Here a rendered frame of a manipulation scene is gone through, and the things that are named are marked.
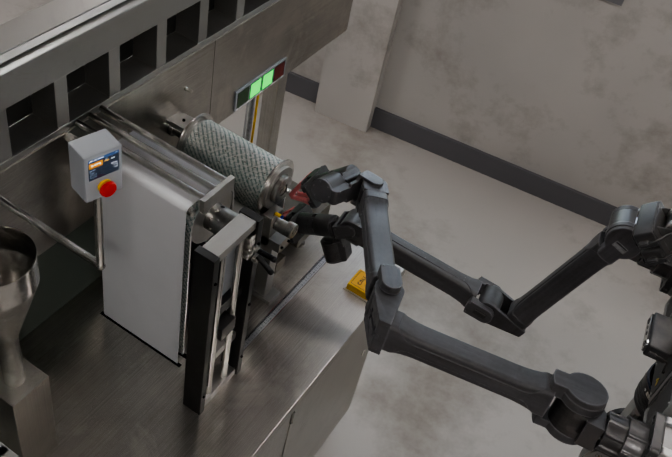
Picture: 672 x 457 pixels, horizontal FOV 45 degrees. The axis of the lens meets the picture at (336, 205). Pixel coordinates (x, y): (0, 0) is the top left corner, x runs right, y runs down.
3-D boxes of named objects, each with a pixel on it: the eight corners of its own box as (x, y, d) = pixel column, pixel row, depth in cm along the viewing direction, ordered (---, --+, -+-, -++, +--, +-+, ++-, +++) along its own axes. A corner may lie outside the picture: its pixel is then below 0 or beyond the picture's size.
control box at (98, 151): (91, 210, 133) (89, 165, 126) (70, 186, 136) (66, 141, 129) (128, 194, 137) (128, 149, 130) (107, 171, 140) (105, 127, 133)
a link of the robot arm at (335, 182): (376, 212, 187) (387, 181, 182) (347, 228, 178) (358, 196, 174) (336, 187, 192) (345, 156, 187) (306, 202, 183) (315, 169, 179)
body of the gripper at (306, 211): (310, 222, 215) (333, 224, 211) (289, 243, 208) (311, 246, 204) (303, 201, 212) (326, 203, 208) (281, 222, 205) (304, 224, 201)
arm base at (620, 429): (628, 489, 138) (659, 454, 130) (583, 467, 139) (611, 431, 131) (636, 448, 144) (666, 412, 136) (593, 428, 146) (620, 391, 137)
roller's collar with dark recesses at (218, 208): (224, 247, 173) (226, 226, 169) (201, 233, 175) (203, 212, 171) (242, 230, 178) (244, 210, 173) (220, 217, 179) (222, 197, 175)
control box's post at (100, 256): (100, 270, 150) (97, 192, 136) (94, 265, 150) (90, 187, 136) (107, 265, 151) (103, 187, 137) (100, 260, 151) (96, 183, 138)
